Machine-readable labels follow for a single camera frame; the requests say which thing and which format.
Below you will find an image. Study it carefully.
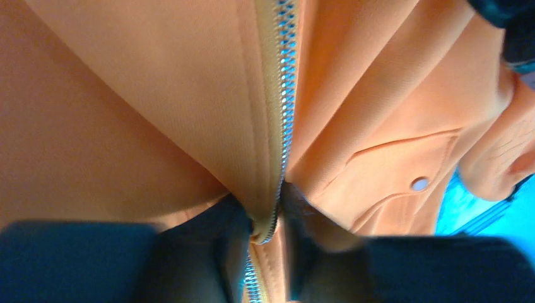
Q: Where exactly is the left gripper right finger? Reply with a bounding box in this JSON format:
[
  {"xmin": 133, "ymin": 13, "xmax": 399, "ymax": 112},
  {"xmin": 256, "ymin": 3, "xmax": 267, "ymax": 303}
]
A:
[{"xmin": 281, "ymin": 182, "xmax": 534, "ymax": 302}]

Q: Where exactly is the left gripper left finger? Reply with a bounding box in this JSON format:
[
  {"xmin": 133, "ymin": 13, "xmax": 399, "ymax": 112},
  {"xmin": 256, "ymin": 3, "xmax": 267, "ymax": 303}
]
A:
[{"xmin": 1, "ymin": 196, "xmax": 250, "ymax": 302}]

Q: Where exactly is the orange zip jacket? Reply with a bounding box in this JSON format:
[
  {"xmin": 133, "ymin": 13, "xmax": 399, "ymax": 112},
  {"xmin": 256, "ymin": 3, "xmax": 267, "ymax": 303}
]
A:
[{"xmin": 1, "ymin": 1, "xmax": 534, "ymax": 302}]

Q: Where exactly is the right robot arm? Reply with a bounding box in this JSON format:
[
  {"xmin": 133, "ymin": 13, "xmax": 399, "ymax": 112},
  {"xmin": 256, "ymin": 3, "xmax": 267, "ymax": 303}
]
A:
[{"xmin": 468, "ymin": 0, "xmax": 534, "ymax": 74}]

